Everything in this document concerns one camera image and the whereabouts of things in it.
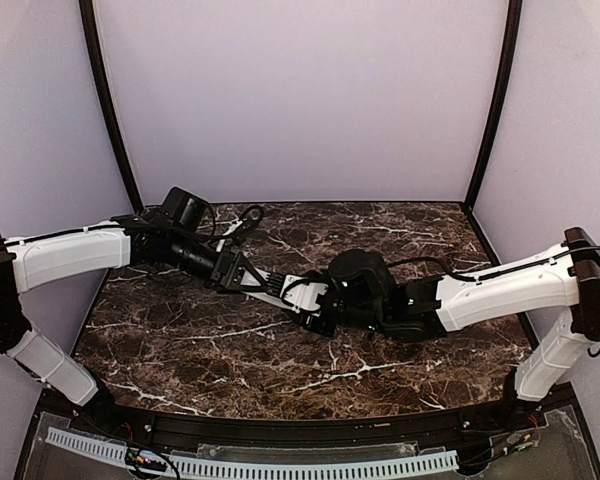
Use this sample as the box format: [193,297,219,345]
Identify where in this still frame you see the white remote control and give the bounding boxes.
[252,272,306,313]

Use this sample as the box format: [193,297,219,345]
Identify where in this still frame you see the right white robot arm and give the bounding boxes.
[280,227,600,403]

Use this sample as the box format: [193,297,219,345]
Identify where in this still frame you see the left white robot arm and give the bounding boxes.
[0,187,280,407]

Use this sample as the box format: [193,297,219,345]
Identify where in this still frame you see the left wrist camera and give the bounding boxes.
[215,204,265,252]

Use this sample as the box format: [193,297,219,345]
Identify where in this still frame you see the black front table rail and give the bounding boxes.
[74,381,546,455]

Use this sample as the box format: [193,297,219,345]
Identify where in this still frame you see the white slotted cable duct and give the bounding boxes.
[45,427,458,479]

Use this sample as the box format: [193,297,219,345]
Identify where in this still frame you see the left black frame post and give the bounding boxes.
[78,0,144,213]

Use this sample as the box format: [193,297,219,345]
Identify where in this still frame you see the black frame post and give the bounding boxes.
[78,0,144,213]
[464,0,523,212]

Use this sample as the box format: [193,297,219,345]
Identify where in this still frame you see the right black frame post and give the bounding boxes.
[464,0,523,212]

